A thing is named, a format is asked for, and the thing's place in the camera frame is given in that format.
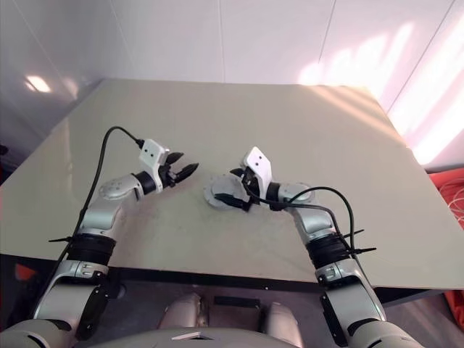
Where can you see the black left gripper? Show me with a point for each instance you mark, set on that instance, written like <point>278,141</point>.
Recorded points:
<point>168,175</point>

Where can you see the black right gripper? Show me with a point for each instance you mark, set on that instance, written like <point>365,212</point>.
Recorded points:
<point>253,190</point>

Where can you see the grey round motor lid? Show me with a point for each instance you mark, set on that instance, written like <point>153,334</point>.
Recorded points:
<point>221,186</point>

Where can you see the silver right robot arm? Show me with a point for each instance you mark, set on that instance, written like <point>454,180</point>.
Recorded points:
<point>319,224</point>

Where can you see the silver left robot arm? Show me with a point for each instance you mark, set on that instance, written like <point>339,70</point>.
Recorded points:
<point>103,214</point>

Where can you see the black flat floor plate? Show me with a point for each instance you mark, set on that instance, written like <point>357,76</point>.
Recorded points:
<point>237,302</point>

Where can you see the rounded beige robot left foot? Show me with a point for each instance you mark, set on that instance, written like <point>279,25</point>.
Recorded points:
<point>188,311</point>

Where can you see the rounded beige robot foot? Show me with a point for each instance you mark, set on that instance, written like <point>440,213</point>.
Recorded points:
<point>188,311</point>
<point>281,320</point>

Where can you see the rounded beige robot right foot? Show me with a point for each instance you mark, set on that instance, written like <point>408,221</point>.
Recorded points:
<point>281,320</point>

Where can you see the grey robot torso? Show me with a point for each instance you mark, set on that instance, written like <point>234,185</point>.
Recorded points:
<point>203,339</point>

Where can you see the small red object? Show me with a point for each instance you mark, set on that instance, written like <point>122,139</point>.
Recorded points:
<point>24,272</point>

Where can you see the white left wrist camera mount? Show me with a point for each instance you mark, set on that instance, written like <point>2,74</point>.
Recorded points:
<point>152,154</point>

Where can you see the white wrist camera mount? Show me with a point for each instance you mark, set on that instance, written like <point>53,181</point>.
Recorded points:
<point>261,163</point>
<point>152,154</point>

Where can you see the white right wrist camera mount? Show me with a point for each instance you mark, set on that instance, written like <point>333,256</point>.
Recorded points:
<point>261,163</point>

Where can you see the black table frame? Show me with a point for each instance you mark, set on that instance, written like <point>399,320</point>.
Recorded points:
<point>217,279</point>

